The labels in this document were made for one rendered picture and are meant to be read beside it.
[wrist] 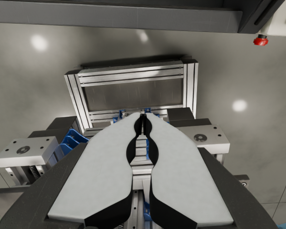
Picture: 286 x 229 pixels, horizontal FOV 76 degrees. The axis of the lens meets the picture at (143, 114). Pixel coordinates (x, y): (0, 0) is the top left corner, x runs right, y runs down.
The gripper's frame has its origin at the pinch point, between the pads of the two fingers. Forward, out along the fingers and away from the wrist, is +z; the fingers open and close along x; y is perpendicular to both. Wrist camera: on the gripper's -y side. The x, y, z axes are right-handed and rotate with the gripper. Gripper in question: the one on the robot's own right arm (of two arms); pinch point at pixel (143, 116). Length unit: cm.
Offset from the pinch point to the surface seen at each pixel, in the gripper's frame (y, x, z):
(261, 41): 0, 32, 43
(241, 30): -3.4, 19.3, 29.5
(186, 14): -5.8, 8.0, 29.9
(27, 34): 12, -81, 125
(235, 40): 10, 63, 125
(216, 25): -4.1, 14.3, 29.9
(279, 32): -3.6, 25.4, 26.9
